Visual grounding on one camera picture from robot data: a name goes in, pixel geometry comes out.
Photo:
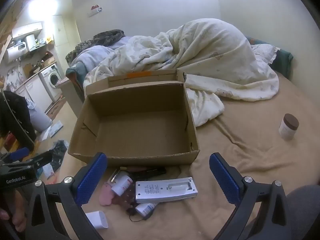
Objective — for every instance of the grey bedside cabinet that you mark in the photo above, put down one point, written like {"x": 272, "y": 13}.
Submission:
{"x": 63, "y": 83}

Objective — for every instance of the lavender blanket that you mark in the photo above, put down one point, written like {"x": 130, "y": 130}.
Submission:
{"x": 92, "y": 55}

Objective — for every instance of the camouflage cloth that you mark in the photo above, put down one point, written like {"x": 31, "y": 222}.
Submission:
{"x": 110, "y": 36}

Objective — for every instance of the white water heater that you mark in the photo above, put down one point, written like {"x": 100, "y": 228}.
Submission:
{"x": 16, "y": 52}

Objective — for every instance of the small white tube bottle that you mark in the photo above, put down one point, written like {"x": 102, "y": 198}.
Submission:
{"x": 145, "y": 208}

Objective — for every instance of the wall hook decoration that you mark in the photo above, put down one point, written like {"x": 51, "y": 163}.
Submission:
{"x": 95, "y": 10}

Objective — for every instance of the dark teal pillow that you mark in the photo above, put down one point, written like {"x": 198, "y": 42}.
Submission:
{"x": 285, "y": 60}

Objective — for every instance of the papers on floor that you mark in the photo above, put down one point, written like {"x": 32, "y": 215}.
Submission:
{"x": 53, "y": 128}

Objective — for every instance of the grey stuffed bag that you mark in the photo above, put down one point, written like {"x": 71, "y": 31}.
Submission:
{"x": 38, "y": 120}

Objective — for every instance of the white washing machine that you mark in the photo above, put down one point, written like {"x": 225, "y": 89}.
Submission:
{"x": 53, "y": 78}

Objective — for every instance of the person's grey trouser leg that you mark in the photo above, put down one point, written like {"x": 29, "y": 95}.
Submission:
{"x": 303, "y": 210}

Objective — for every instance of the white rectangular plastic device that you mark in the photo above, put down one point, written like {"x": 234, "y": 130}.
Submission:
{"x": 165, "y": 190}

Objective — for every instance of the brown studded accessory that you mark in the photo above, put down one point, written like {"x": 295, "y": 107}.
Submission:
{"x": 123, "y": 200}

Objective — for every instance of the white earbuds case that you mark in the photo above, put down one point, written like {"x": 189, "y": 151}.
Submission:
{"x": 96, "y": 220}

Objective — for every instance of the brown cardboard box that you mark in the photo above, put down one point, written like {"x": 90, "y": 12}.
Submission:
{"x": 140, "y": 130}

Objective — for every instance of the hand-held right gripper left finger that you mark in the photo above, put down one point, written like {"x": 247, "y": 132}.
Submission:
{"x": 91, "y": 177}

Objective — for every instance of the black jacket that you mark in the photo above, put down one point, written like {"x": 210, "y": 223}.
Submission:
{"x": 15, "y": 120}

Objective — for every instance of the metal pen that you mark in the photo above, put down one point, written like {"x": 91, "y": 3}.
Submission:
{"x": 113, "y": 176}

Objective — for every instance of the white kitchen cabinet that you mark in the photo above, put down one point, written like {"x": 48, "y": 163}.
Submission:
{"x": 35, "y": 92}

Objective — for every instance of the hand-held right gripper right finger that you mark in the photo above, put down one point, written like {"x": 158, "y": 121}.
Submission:
{"x": 225, "y": 177}

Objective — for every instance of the pink plastic massage tool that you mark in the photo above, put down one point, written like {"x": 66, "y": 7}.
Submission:
{"x": 106, "y": 195}

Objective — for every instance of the white frilled pillow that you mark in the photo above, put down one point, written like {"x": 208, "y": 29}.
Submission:
{"x": 265, "y": 51}

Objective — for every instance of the person's left hand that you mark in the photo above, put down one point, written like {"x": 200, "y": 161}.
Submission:
{"x": 17, "y": 220}

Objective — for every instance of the white wall cabinet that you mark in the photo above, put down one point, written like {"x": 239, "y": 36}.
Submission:
{"x": 26, "y": 30}

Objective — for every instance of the cream printed duvet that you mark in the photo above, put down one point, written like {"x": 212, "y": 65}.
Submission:
{"x": 212, "y": 55}

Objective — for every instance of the white cup on bed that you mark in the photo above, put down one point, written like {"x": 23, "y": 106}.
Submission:
{"x": 288, "y": 127}

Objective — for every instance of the black printed tube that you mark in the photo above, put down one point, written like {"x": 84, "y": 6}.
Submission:
{"x": 152, "y": 172}

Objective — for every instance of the teal cushion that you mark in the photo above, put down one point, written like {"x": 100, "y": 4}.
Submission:
{"x": 76, "y": 72}

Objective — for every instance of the black plastic bag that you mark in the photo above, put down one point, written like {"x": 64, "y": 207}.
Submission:
{"x": 58, "y": 152}

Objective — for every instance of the white bottle with red label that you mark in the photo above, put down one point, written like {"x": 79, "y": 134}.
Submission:
{"x": 122, "y": 185}

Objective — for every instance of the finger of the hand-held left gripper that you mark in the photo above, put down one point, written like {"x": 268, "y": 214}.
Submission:
{"x": 18, "y": 153}
{"x": 41, "y": 158}

